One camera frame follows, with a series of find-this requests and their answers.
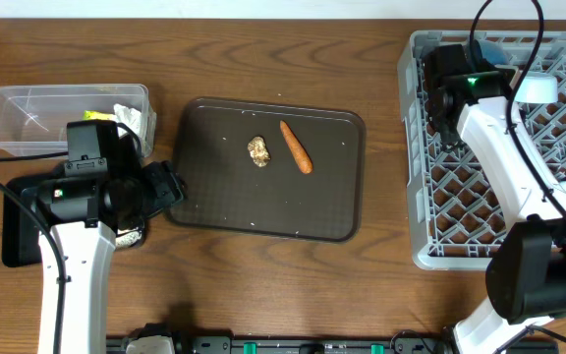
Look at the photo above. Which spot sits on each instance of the dark brown serving tray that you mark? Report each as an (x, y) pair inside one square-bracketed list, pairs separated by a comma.
[(226, 190)]

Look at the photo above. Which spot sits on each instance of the yellow green snack wrapper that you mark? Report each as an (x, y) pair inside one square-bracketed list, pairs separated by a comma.
[(95, 115)]

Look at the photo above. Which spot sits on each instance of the light blue bowl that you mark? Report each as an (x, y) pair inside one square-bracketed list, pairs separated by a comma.
[(537, 88)]

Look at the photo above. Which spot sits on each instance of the grey dishwasher rack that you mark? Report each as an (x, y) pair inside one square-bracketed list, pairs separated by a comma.
[(455, 220)]

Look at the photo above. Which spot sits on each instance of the white rice pile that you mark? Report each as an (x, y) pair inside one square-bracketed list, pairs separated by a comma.
[(128, 239)]

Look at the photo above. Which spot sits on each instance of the orange carrot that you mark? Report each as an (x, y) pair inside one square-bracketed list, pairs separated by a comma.
[(299, 154)]

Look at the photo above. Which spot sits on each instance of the clear plastic waste bin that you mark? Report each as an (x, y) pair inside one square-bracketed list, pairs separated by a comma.
[(33, 119)]

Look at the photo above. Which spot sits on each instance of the black waste bin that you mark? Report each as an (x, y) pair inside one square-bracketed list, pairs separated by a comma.
[(17, 231)]

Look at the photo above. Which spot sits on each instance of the white tissue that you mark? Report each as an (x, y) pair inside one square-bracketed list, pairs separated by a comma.
[(130, 117)]

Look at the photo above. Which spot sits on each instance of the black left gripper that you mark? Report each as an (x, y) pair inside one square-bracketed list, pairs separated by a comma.
[(170, 185)]

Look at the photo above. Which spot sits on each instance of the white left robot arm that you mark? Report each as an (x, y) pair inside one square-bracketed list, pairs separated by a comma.
[(75, 265)]

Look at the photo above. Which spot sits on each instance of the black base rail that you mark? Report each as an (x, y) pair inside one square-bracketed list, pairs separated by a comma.
[(158, 338)]

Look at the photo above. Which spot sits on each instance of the dark blue plate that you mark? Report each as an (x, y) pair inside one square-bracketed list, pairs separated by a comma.
[(490, 52)]

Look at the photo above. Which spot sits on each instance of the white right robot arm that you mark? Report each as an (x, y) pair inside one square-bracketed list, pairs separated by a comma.
[(526, 278)]

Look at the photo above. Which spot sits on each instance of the brown food scrap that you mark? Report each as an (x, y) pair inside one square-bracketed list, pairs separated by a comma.
[(258, 151)]

